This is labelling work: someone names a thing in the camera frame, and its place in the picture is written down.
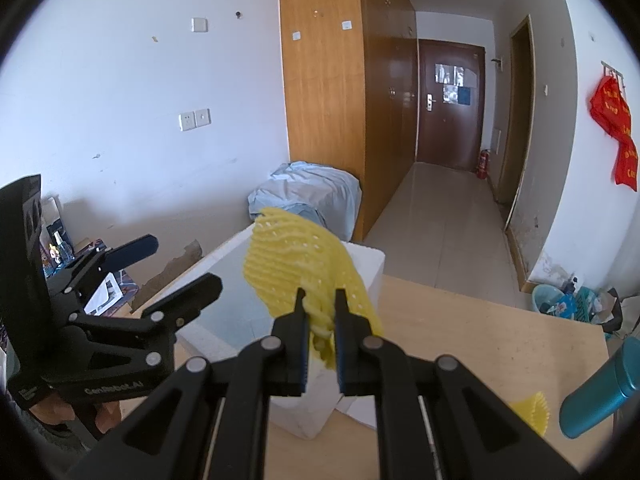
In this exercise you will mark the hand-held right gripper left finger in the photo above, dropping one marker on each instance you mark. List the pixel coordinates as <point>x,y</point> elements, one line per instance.
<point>300,355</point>

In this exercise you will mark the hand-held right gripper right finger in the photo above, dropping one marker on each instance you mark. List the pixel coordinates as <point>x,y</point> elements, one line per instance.
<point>341,355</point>

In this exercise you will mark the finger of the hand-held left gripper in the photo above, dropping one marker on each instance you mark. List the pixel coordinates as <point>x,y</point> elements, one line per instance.
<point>135,250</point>
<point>200,292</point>

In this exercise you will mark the white foam box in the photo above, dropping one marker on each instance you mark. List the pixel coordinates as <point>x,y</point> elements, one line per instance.
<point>300,410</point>

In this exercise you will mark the yellow foam fruit net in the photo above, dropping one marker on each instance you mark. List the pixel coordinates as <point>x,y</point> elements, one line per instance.
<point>300,255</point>
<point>532,410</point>

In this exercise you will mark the small spray bottle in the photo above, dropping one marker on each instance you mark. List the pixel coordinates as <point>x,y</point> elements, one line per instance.
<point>60,250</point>

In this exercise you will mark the printed book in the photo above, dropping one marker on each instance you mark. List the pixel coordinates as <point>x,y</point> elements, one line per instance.
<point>107,295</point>

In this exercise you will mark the light blue bedding bundle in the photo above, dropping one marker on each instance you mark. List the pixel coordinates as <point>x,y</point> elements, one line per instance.
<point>310,190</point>

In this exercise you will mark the teal plastic basin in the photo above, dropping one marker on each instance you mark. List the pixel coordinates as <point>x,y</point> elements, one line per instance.
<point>542,300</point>

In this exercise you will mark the red fire extinguisher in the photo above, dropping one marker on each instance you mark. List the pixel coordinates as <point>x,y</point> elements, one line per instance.
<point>481,165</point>

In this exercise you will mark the wooden wardrobe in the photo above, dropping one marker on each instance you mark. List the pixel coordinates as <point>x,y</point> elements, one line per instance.
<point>325,85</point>

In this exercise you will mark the dark brown entrance door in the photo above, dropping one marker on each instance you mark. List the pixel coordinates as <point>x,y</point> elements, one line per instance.
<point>450,130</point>

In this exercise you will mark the teal metal cup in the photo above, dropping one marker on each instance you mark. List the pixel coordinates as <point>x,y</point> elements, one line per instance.
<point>600,390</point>

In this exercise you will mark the blue paper sheet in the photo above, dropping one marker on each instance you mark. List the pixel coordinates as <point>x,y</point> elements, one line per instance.
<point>465,95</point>

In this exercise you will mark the grey paper sheet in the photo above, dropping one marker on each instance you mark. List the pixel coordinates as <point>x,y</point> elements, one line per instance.
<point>447,73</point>

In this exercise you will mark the red hanging banner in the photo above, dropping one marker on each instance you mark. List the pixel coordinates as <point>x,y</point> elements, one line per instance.
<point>612,110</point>

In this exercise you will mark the white double wall socket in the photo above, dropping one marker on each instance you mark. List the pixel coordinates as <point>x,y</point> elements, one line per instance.
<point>195,120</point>

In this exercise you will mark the white wall switch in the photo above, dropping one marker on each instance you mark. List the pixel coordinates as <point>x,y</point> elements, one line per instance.
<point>199,25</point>

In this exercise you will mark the wooden side door frame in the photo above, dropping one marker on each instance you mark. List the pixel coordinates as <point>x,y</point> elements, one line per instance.
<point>525,125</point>

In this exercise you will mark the wall hook rack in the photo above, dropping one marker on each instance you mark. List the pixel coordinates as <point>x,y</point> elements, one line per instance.
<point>614,71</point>

